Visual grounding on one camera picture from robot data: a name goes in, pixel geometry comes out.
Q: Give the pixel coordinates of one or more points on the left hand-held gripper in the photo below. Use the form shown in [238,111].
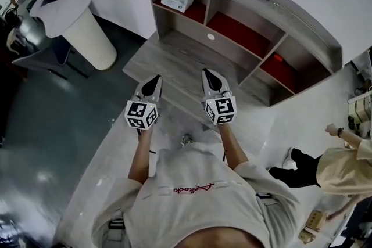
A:
[139,114]

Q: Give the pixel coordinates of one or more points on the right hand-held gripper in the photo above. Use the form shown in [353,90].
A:
[222,110]

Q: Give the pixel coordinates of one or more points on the grey wooden desk shelf unit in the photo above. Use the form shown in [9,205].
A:
[186,29]

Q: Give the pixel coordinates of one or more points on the person's left forearm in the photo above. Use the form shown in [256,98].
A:
[141,156]

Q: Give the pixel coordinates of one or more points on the person's right forearm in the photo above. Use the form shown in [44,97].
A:
[232,148]

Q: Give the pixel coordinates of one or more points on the white round hole cover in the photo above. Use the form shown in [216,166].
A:
[211,36]

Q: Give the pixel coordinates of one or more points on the person's shoe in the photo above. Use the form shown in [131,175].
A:
[187,140]

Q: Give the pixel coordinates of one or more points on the small red block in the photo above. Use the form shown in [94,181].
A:
[278,57]

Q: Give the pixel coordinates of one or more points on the dark grey chair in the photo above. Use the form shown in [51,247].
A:
[37,59]

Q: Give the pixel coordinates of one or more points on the person's beige shirt torso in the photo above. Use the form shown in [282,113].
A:
[189,212]

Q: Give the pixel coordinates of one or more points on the black wristwatch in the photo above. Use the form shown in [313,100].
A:
[340,132]

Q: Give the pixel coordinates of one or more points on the white curved workbench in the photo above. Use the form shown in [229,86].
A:
[360,98]

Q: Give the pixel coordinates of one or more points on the large cardboard box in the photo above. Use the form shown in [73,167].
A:
[316,220]

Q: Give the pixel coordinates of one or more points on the small cardboard box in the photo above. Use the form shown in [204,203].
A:
[308,236]

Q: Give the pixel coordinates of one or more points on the white round pedestal table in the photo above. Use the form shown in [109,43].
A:
[87,37]

